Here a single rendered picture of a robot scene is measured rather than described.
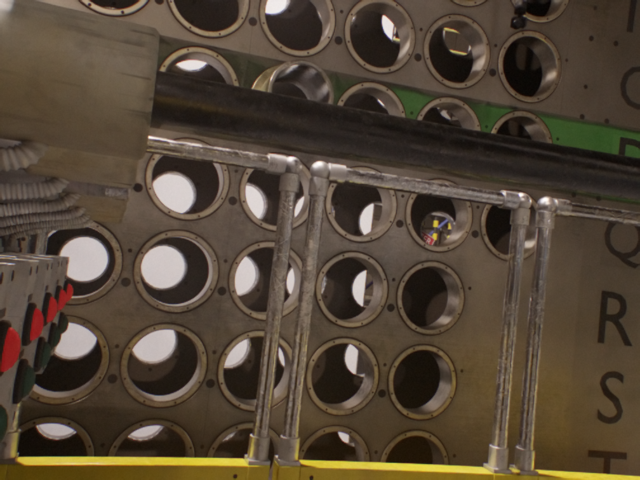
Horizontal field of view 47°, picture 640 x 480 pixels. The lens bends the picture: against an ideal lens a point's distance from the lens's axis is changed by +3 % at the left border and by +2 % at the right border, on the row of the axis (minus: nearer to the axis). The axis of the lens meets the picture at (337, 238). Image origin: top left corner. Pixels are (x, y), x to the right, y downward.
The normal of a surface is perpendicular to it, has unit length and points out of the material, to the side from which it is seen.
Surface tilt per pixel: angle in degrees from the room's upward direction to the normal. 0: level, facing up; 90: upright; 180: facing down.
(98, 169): 139
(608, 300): 90
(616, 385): 90
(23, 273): 90
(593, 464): 90
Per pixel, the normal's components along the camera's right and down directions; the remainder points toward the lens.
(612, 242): 0.30, -0.02
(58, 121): 0.11, 0.73
